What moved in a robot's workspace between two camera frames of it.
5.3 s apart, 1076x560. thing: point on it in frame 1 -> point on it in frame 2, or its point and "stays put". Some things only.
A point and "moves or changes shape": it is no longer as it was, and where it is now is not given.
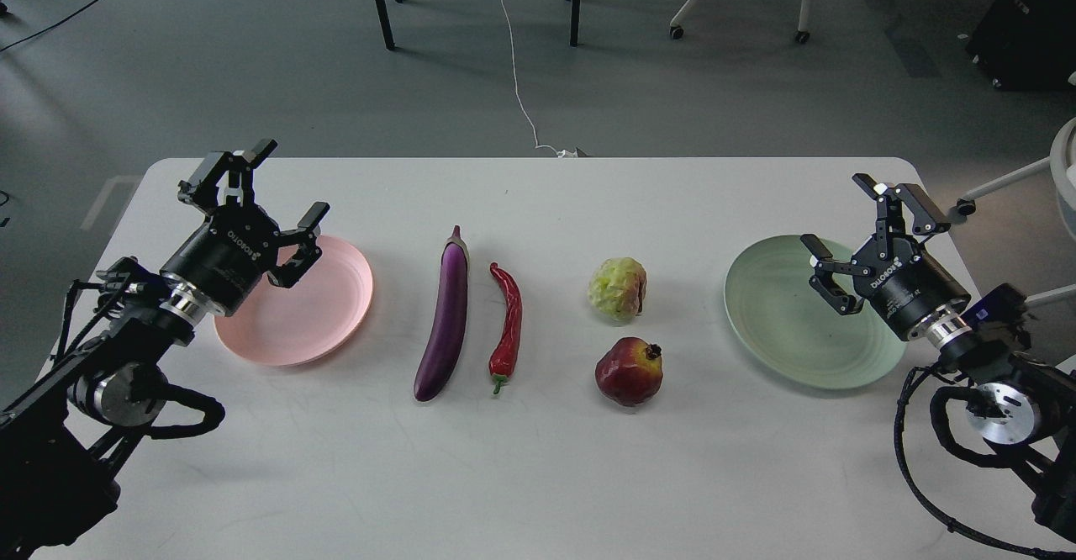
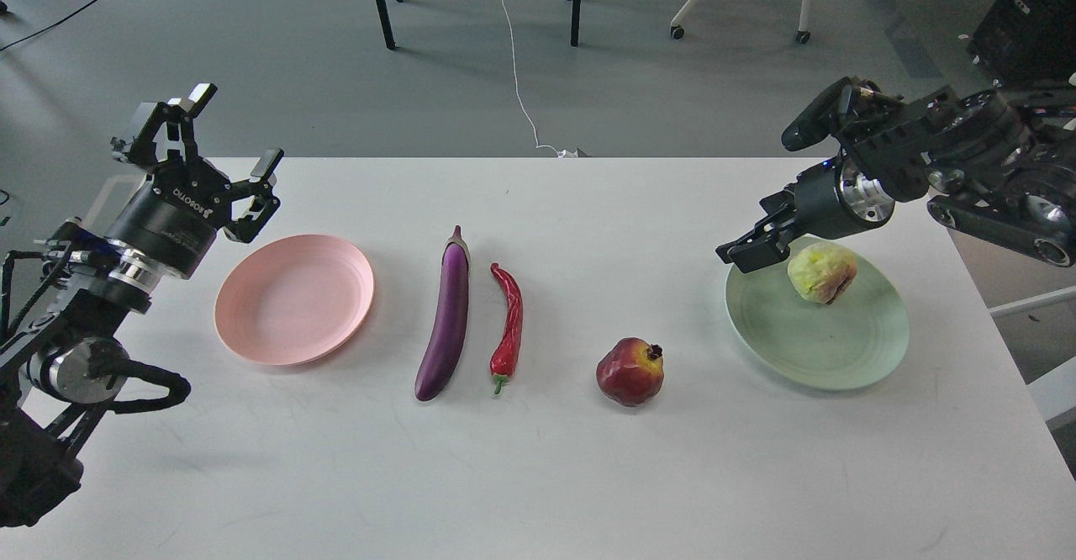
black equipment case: [1027, 39] stays put
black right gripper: [906, 286] -> [827, 202]
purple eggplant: [450, 319] stays put
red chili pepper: [504, 356] stays put
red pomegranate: [630, 371] stays put
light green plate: [788, 327] stays put
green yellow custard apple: [617, 287] moves or changes shape
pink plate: [310, 321] stays put
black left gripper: [227, 256] -> [173, 220]
